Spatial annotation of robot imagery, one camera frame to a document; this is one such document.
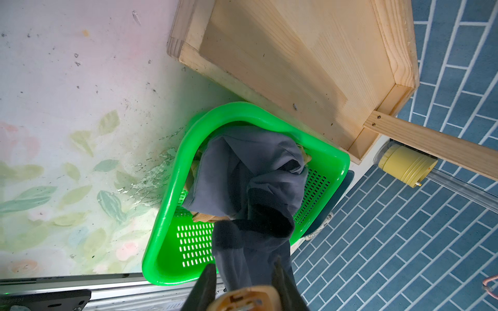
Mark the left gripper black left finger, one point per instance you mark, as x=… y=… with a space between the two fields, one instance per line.
x=203 y=292

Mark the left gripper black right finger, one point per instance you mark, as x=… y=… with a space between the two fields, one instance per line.
x=290 y=298

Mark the wooden clothespin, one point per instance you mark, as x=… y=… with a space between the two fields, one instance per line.
x=255 y=298

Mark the dark grey tank top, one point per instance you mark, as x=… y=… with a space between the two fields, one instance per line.
x=245 y=250

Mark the tan tank top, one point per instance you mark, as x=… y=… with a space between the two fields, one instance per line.
x=248 y=180

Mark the pink wire hanger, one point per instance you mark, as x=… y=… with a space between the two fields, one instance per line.
x=487 y=286

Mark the green plastic basket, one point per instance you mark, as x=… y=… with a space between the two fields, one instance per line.
x=178 y=248

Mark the dark teal plastic bin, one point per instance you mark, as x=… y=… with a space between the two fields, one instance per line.
x=334 y=200

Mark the yellow pen cup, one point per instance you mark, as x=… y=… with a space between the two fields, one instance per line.
x=404 y=163

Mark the floral table mat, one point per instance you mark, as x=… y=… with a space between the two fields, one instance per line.
x=92 y=113

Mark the wooden clothes rack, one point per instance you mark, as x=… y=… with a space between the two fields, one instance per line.
x=340 y=70

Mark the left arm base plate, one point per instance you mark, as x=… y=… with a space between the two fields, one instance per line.
x=68 y=300

